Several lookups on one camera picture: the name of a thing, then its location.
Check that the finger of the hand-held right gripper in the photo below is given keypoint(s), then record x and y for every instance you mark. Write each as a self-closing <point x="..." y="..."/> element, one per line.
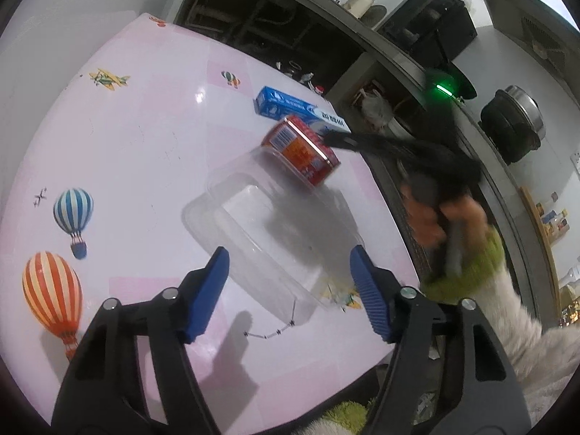
<point x="362" y="142"/>

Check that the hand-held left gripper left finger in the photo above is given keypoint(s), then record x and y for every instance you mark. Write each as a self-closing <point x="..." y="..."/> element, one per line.
<point x="208" y="294"/>

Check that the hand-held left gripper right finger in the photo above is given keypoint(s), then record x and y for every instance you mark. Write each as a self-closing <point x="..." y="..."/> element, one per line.
<point x="369" y="301"/>

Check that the red tin can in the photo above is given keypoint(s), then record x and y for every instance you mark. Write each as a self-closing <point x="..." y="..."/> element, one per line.
<point x="301" y="154"/>

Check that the clear plastic container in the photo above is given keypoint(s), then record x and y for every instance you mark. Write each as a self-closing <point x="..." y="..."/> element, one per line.
<point x="272" y="222"/>

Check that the person's left forearm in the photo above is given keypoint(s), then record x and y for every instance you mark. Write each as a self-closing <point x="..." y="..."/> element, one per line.
<point x="344" y="417"/>

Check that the person's right forearm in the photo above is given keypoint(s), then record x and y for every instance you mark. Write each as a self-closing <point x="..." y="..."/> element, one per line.
<point x="521" y="335"/>

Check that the person's right hand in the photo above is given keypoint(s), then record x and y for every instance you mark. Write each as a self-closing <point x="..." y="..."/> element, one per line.
<point x="426" y="222"/>

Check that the white plastic bag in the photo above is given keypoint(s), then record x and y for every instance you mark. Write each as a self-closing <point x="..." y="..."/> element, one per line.
<point x="376" y="108"/>

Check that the blue toothpaste box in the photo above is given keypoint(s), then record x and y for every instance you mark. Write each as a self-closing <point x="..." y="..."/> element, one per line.
<point x="290" y="106"/>

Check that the black wok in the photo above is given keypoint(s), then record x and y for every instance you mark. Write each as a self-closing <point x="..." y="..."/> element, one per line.
<point x="464" y="86"/>

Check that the black pot with steel lid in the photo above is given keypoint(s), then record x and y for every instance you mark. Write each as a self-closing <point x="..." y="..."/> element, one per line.
<point x="512" y="122"/>

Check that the dark ceramic jar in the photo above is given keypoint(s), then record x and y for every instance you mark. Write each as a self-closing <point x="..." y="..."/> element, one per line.
<point x="290" y="68"/>

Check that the round strainer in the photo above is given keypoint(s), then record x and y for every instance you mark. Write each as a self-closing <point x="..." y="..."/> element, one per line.
<point x="376" y="16"/>

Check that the row of spice bottles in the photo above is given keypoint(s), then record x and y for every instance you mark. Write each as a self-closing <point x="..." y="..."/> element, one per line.
<point x="553" y="217"/>

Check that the black countertop cabinet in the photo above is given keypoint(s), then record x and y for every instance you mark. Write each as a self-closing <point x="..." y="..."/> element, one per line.
<point x="430" y="22"/>

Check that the white enamel jug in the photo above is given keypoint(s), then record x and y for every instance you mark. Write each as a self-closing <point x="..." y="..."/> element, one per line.
<point x="361" y="2"/>

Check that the sink drain pipes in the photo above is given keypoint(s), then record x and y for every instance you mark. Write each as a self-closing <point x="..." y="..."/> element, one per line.
<point x="253" y="13"/>

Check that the range hood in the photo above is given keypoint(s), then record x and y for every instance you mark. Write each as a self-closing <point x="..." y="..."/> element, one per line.
<point x="530" y="22"/>

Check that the white wall socket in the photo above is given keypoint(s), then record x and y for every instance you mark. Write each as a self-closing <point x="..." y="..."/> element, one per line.
<point x="575" y="156"/>

